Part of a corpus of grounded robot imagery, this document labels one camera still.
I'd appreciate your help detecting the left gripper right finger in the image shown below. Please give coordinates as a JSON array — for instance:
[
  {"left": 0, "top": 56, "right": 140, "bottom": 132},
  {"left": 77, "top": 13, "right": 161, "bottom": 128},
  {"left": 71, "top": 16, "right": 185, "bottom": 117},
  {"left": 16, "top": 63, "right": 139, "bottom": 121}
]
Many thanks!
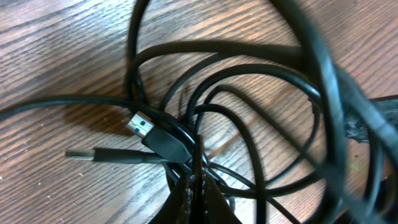
[{"left": 201, "top": 175, "right": 241, "bottom": 224}]

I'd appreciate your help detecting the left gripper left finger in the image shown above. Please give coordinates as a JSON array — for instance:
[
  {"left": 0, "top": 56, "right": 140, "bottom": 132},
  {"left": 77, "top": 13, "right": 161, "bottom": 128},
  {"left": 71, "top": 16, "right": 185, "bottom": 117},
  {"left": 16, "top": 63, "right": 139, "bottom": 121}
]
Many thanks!
[{"left": 149, "top": 175, "right": 194, "bottom": 224}]

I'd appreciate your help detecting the black usb cable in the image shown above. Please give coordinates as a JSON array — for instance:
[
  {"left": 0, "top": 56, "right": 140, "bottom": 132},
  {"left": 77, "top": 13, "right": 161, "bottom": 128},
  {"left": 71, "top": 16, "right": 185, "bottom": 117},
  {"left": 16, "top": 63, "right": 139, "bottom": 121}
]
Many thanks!
[{"left": 0, "top": 0, "right": 398, "bottom": 224}]

